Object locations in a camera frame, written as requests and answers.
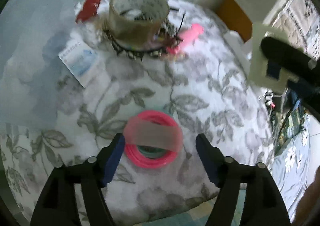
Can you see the cream hair clip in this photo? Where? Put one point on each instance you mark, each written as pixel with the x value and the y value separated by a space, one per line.
pixel 264 70

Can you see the brown packing tape roll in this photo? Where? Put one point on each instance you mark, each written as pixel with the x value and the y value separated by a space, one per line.
pixel 134 23

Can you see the small blue white box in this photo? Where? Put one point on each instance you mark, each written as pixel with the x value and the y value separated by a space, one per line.
pixel 82 61

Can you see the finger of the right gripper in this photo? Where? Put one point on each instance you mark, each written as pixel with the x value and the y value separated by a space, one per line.
pixel 280 55

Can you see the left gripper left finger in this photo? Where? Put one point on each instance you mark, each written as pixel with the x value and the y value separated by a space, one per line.
pixel 57 202

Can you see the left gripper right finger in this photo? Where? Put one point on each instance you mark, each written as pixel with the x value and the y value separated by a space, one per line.
pixel 263 202

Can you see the floral white blanket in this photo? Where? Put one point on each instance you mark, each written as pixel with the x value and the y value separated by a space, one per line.
pixel 205 92

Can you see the pink plastic clip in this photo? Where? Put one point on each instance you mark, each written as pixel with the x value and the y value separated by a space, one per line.
pixel 186 38

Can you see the white power strip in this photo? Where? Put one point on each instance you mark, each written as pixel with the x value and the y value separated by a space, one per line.
pixel 239 47

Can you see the orange wooden bed frame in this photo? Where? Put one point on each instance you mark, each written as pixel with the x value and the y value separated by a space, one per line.
pixel 235 19

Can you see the beige quilted bedspread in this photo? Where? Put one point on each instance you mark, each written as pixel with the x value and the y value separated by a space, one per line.
pixel 299 19

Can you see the clear plastic storage bin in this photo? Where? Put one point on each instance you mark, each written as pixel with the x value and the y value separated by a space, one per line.
pixel 33 33

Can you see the red hair claw clip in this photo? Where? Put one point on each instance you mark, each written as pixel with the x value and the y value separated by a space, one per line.
pixel 89 10

